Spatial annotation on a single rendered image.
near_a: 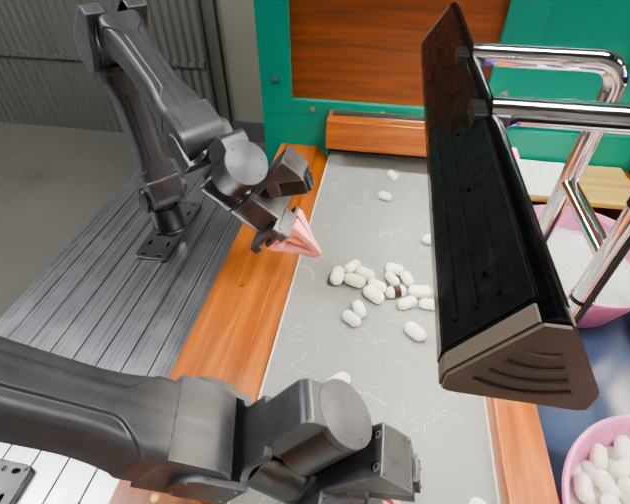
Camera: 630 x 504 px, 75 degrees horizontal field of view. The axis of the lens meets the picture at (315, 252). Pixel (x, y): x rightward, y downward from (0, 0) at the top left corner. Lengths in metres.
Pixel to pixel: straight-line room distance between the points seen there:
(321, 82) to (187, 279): 0.52
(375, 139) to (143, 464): 0.78
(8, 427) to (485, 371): 0.28
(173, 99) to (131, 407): 0.42
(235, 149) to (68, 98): 2.70
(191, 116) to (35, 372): 0.40
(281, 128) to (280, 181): 0.49
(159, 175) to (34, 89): 2.51
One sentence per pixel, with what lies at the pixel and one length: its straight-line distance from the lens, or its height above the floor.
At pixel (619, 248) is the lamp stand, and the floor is 0.98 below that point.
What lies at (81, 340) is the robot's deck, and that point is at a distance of 0.82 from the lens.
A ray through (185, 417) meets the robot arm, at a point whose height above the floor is 0.96.
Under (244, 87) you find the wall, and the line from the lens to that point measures 2.63.
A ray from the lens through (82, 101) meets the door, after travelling 3.14.
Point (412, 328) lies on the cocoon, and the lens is 0.64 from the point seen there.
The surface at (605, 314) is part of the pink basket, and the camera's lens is 0.81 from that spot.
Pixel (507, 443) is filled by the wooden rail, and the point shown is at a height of 0.76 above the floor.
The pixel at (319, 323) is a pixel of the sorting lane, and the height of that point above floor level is 0.74.
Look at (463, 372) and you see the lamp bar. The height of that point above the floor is 1.06.
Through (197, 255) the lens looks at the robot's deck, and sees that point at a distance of 0.90.
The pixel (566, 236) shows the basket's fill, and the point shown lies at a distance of 0.94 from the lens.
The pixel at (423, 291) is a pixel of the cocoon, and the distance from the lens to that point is 0.69.
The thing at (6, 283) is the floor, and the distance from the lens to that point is 2.15.
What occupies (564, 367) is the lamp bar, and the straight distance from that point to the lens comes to 0.24.
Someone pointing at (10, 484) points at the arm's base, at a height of 0.68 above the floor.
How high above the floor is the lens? 1.26
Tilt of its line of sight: 43 degrees down
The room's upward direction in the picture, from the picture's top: straight up
